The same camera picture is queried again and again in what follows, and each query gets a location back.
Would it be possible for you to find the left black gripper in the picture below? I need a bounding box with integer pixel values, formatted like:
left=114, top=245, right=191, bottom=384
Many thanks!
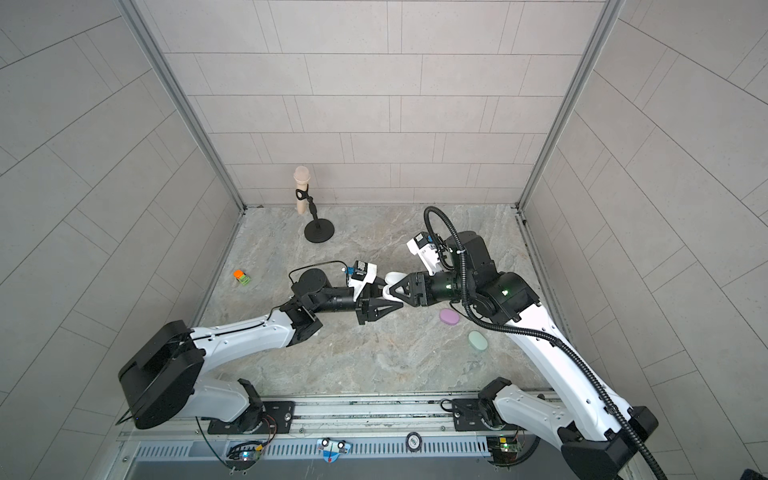
left=308, top=281, right=398, bottom=332

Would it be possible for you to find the white earbud case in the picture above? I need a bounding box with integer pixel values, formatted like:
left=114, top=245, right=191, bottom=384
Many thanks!
left=384, top=272, right=407, bottom=286

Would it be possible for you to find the purple earbud case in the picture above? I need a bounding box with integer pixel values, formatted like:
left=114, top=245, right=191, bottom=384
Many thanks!
left=438, top=308, right=461, bottom=326

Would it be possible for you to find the mint green earbud case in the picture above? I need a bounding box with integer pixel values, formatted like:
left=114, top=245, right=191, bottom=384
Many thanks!
left=467, top=331, right=489, bottom=351

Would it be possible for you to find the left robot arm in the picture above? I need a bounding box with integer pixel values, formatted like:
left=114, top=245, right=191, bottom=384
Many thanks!
left=118, top=262, right=405, bottom=433

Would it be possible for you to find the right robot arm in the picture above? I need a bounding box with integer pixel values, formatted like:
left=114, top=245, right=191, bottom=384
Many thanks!
left=385, top=231, right=666, bottom=479

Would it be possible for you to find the black microphone stand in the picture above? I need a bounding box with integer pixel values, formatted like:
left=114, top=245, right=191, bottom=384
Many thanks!
left=304, top=191, right=335, bottom=244

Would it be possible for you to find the small black round disc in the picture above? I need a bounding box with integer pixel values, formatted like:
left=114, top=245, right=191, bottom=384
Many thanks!
left=405, top=432, right=423, bottom=453

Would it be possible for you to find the orange green small toy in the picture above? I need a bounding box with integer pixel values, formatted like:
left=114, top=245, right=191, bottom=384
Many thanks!
left=233, top=270, right=250, bottom=285

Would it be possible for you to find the blue white clip gadget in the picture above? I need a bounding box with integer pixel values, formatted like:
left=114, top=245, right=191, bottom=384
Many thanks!
left=317, top=438, right=351, bottom=463

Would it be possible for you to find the beige microphone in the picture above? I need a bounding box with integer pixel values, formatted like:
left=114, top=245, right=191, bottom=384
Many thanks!
left=293, top=166, right=311, bottom=215

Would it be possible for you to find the right green circuit board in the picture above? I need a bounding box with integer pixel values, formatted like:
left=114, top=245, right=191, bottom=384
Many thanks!
left=486, top=436, right=520, bottom=466

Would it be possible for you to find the green circuit board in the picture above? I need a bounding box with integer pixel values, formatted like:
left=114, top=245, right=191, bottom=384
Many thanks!
left=227, top=441, right=264, bottom=464
left=486, top=436, right=520, bottom=466

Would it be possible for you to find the left green circuit board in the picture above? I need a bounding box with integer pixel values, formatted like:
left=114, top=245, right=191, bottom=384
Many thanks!
left=227, top=441, right=264, bottom=464

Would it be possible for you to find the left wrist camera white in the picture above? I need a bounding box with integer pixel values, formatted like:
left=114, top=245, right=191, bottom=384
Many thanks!
left=347, top=260, right=378, bottom=300

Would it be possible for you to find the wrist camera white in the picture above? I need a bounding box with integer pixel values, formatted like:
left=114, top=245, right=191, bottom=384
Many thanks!
left=406, top=232, right=444, bottom=276
left=347, top=260, right=378, bottom=300

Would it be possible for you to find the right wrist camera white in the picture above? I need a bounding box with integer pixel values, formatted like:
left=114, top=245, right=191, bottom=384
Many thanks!
left=406, top=232, right=444, bottom=276

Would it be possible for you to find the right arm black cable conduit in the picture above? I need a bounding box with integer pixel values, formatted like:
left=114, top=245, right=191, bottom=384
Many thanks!
left=423, top=206, right=668, bottom=480

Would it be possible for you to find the aluminium front rail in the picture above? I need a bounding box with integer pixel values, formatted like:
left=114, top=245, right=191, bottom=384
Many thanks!
left=121, top=379, right=629, bottom=444

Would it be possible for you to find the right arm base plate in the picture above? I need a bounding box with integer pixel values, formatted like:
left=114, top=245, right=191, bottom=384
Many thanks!
left=441, top=398, right=518, bottom=432

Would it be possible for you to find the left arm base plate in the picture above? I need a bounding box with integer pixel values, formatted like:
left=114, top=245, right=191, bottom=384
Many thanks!
left=206, top=401, right=295, bottom=435

